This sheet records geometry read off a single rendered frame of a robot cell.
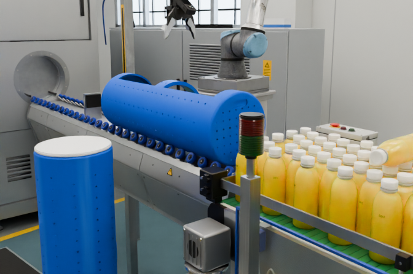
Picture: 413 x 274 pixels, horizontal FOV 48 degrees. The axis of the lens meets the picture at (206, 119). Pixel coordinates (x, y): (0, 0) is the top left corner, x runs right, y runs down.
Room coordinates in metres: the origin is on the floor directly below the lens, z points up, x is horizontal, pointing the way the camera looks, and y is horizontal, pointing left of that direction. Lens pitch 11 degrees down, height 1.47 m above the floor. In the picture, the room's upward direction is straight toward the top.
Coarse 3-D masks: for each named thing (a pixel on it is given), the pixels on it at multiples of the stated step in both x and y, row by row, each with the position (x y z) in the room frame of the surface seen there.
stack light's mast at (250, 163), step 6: (240, 114) 1.11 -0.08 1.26; (246, 114) 1.11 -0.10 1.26; (252, 114) 1.11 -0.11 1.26; (258, 114) 1.11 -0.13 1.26; (246, 156) 1.11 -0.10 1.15; (246, 162) 1.11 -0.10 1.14; (252, 162) 1.11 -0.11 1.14; (246, 168) 1.11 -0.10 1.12; (252, 168) 1.11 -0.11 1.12; (246, 174) 1.11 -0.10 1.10; (252, 174) 1.11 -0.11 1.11
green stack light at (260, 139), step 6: (240, 138) 1.10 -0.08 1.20; (246, 138) 1.09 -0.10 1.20; (252, 138) 1.09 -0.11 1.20; (258, 138) 1.09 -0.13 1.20; (240, 144) 1.10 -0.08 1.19; (246, 144) 1.09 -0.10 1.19; (252, 144) 1.09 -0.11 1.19; (258, 144) 1.09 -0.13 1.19; (240, 150) 1.10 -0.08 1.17; (246, 150) 1.09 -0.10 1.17; (252, 150) 1.09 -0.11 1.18; (258, 150) 1.09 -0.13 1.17; (252, 156) 1.09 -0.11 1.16
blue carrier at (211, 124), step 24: (120, 96) 2.14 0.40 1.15; (144, 96) 1.99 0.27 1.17; (168, 96) 1.87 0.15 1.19; (192, 96) 1.77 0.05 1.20; (216, 96) 1.68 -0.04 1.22; (240, 96) 1.69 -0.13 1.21; (120, 120) 2.15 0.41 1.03; (144, 120) 1.95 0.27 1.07; (168, 120) 1.80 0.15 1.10; (192, 120) 1.68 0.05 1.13; (216, 120) 1.62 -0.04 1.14; (168, 144) 1.92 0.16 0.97; (192, 144) 1.70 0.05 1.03; (216, 144) 1.62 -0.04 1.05
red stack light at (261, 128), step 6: (240, 120) 1.10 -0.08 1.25; (246, 120) 1.09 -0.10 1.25; (252, 120) 1.09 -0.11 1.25; (258, 120) 1.09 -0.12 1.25; (264, 120) 1.11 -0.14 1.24; (240, 126) 1.10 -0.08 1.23; (246, 126) 1.09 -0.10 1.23; (252, 126) 1.09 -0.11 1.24; (258, 126) 1.09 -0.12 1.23; (240, 132) 1.10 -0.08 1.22; (246, 132) 1.09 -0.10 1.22; (252, 132) 1.09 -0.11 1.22; (258, 132) 1.09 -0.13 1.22
